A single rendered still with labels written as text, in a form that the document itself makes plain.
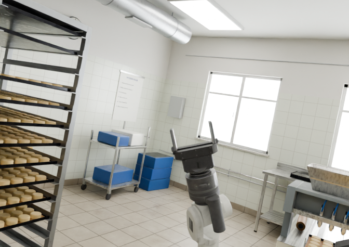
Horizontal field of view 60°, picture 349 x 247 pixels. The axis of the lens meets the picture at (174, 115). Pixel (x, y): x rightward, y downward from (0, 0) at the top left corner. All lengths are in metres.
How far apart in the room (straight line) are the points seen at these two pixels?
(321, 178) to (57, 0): 3.93
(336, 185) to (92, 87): 3.95
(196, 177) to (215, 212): 0.10
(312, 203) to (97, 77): 3.90
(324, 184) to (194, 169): 1.29
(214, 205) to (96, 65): 4.40
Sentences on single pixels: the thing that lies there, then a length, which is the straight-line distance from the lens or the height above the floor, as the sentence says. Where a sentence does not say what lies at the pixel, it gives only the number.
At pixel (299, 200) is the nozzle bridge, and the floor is 1.09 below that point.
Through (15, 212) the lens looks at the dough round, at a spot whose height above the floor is 0.88.
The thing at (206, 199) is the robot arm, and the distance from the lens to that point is 0.85.
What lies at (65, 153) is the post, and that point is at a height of 1.19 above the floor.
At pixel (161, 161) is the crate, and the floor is 0.53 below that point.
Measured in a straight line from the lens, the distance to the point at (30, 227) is 1.81.
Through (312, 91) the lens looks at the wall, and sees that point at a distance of 5.20.
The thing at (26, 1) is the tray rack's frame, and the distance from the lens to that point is 1.39.
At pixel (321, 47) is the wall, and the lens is 5.33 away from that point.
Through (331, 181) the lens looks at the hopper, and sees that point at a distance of 2.01.
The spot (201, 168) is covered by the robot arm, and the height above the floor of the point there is 1.36.
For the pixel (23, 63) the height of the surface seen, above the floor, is 1.59.
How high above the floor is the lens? 1.50
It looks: 1 degrees down
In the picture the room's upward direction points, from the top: 11 degrees clockwise
